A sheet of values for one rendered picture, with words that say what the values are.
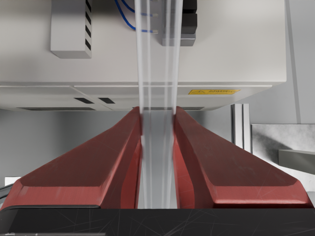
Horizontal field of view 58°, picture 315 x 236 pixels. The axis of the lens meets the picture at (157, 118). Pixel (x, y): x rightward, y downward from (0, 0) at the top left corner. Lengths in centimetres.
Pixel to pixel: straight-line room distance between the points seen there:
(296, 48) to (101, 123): 79
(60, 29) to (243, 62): 28
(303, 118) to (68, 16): 96
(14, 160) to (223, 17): 93
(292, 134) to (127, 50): 84
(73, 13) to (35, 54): 10
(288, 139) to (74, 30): 91
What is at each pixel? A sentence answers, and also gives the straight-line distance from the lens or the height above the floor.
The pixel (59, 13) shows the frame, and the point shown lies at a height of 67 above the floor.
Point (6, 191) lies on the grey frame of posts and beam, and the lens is 109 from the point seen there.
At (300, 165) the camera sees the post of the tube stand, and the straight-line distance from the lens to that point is 101.
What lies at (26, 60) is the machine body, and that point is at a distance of 50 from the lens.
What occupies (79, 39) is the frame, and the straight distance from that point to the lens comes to 43.
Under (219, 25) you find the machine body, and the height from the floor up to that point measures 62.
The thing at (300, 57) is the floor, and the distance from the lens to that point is 124.
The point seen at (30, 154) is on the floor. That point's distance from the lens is 116.
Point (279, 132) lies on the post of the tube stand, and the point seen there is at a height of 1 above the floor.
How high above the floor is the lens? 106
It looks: 87 degrees down
